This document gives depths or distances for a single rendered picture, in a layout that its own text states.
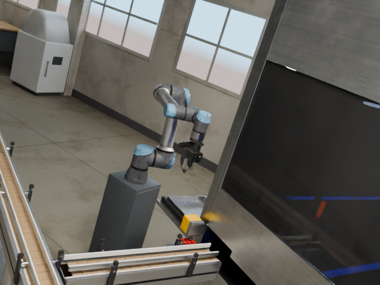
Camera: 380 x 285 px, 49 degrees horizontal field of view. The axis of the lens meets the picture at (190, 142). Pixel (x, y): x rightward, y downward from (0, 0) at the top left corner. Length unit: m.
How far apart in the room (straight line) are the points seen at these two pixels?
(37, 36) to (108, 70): 1.15
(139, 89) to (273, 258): 4.89
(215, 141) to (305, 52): 4.03
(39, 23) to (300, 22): 5.48
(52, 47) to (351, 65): 5.63
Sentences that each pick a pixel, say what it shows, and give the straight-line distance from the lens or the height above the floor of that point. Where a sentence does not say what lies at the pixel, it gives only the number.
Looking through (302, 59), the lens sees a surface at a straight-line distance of 1.61.
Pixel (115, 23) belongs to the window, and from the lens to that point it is 6.64.
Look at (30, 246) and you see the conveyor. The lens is 1.67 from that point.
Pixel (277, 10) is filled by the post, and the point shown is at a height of 1.99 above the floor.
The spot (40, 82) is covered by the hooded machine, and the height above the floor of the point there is 0.23.
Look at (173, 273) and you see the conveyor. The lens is 1.75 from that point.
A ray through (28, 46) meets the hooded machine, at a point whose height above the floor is 0.67.
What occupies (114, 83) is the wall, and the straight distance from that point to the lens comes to 6.61.
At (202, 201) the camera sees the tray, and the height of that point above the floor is 0.88.
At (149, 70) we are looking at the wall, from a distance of 6.15.
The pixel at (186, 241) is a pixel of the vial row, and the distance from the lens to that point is 1.94.
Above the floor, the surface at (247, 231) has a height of 1.14.
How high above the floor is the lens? 1.89
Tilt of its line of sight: 17 degrees down
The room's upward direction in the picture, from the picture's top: 18 degrees clockwise
